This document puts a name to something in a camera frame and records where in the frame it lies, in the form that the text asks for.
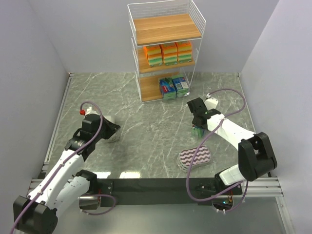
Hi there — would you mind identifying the silver mesh scrubber pack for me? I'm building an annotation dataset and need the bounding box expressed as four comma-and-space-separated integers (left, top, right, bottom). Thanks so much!
103, 115, 121, 143

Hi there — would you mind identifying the blue green sponge pack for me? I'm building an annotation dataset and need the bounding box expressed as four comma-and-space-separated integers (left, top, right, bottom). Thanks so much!
159, 77, 176, 100
172, 75, 189, 98

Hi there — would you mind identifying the orange sponge pack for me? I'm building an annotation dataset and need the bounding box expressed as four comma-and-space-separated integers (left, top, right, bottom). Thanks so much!
175, 40, 192, 63
143, 45, 163, 67
160, 42, 177, 66

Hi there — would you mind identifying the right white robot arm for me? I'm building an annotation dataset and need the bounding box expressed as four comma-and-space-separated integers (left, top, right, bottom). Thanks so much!
187, 97, 277, 192

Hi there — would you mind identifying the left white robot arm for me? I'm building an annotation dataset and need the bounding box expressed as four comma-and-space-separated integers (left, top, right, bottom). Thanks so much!
10, 113, 120, 234

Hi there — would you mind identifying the purple wavy sponge pack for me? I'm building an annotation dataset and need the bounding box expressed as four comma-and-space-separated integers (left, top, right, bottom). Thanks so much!
176, 146, 211, 172

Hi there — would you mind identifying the black front base bar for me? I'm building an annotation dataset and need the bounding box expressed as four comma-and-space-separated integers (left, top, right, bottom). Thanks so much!
97, 177, 227, 205

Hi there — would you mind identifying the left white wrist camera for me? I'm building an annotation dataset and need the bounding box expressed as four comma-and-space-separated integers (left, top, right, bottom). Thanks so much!
79, 106, 100, 121

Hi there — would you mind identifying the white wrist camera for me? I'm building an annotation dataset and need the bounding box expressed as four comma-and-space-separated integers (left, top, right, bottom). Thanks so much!
204, 93, 219, 110
79, 106, 100, 121

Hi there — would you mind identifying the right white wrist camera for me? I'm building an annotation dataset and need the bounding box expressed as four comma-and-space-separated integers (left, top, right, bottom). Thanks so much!
204, 93, 219, 110

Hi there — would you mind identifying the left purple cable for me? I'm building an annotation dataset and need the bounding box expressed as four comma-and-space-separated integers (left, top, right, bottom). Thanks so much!
9, 101, 117, 234

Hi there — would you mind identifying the white wire wooden shelf rack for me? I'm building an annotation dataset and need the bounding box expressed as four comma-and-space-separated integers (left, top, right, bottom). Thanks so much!
127, 0, 206, 102

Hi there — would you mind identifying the aluminium frame rail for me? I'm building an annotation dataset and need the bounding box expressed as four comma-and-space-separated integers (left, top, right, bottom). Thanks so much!
43, 73, 292, 234

